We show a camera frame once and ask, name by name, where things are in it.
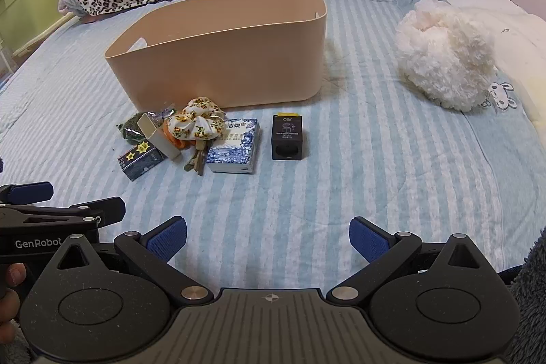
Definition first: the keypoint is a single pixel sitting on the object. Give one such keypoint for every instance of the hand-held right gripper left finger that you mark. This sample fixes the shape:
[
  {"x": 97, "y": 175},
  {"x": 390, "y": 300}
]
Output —
[{"x": 168, "y": 239}]

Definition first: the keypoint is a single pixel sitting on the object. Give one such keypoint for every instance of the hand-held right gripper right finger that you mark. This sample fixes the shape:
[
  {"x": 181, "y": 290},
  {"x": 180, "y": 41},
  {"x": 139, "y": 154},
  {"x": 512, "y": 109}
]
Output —
[{"x": 367, "y": 239}]

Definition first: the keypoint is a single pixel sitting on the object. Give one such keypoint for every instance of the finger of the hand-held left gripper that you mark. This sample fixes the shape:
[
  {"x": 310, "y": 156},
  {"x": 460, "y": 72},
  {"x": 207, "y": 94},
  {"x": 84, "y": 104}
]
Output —
[
  {"x": 108, "y": 210},
  {"x": 30, "y": 191}
]

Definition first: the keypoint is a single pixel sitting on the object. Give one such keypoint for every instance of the person's left forearm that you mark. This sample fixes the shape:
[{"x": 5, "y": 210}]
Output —
[{"x": 9, "y": 347}]

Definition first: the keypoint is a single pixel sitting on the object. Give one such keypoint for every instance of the person's right forearm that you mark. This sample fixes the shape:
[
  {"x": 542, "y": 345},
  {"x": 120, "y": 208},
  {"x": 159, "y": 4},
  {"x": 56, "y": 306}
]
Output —
[{"x": 531, "y": 295}]

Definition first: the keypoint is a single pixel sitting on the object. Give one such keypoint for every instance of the person's left hand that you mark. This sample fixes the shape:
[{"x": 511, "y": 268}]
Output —
[{"x": 12, "y": 298}]

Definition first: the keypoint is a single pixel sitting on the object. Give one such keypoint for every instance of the dark star print box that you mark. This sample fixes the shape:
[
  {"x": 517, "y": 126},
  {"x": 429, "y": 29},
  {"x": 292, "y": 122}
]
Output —
[{"x": 138, "y": 162}]

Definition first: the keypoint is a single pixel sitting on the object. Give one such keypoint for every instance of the blue striped bed sheet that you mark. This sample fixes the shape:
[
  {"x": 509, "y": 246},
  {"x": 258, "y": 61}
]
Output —
[{"x": 341, "y": 180}]

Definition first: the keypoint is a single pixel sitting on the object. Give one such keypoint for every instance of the dark green packet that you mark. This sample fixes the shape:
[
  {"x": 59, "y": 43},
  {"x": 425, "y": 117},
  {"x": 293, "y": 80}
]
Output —
[{"x": 130, "y": 129}]

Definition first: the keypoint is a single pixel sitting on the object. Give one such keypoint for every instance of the bunch of keys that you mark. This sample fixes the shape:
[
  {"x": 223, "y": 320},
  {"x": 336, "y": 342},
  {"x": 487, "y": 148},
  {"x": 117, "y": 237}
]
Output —
[{"x": 199, "y": 160}]

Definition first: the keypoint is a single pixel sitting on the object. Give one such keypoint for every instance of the cream open small box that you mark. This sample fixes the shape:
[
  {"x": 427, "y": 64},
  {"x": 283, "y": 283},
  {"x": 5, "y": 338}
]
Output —
[{"x": 160, "y": 139}]

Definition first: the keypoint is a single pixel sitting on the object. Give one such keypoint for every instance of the silver crinkled wrapper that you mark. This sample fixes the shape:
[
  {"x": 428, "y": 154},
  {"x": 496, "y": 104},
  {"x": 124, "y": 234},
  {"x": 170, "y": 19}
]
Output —
[{"x": 162, "y": 116}]

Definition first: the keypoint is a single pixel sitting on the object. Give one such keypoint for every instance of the blue white tissue pack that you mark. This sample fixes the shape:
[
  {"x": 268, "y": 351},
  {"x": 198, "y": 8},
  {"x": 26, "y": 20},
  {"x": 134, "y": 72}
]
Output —
[{"x": 232, "y": 150}]

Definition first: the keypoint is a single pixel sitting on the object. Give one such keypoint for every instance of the floral scrunchie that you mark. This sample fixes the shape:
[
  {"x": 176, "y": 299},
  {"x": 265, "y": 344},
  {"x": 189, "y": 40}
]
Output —
[{"x": 196, "y": 121}]

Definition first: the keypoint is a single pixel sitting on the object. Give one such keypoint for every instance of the small black box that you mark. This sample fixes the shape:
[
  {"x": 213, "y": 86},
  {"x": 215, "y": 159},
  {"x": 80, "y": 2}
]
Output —
[{"x": 286, "y": 139}]

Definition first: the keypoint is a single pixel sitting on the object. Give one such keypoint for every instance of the beige plastic storage bin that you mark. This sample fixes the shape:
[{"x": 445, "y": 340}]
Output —
[{"x": 213, "y": 65}]

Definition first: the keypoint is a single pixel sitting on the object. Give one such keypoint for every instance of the white fluffy plush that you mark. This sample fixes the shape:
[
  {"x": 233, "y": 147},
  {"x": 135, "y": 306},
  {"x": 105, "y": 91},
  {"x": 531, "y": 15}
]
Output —
[{"x": 443, "y": 57}]

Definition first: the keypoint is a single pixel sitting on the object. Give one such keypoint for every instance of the white rabbit print blanket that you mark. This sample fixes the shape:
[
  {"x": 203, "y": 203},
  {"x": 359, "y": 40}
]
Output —
[{"x": 514, "y": 27}]

